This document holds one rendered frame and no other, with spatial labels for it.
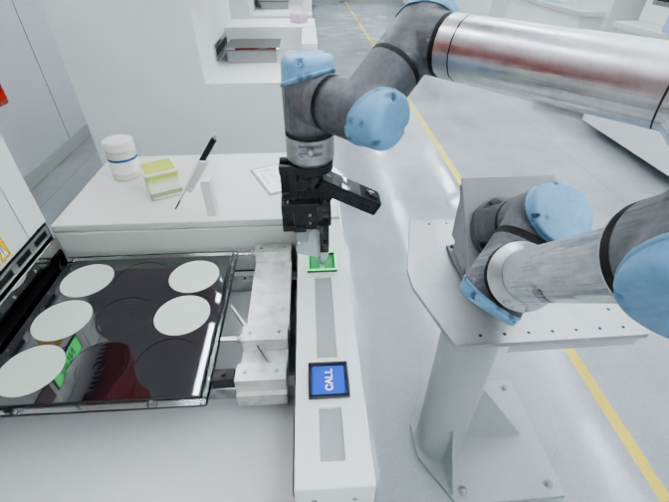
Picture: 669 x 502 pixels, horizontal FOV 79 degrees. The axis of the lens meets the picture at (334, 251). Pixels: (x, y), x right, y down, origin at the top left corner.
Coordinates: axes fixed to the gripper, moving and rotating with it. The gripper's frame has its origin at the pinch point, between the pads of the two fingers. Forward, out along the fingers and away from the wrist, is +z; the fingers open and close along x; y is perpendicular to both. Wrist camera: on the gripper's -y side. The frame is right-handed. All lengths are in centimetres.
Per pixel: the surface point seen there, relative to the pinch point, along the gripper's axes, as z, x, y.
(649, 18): 5, -302, -278
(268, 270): 9.4, -7.8, 12.2
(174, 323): 7.4, 8.2, 27.8
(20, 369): 7, 17, 50
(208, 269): 7.4, -6.6, 24.4
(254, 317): 9.3, 5.7, 13.9
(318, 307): 1.7, 11.3, 1.8
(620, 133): 82, -251, -256
